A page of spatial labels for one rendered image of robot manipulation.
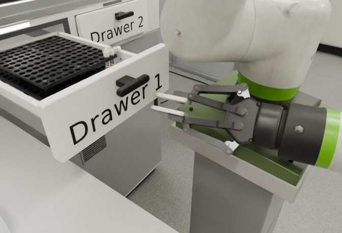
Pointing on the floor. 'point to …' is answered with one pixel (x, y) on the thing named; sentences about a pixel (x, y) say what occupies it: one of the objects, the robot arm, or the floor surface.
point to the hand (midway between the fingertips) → (171, 104)
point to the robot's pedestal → (233, 191)
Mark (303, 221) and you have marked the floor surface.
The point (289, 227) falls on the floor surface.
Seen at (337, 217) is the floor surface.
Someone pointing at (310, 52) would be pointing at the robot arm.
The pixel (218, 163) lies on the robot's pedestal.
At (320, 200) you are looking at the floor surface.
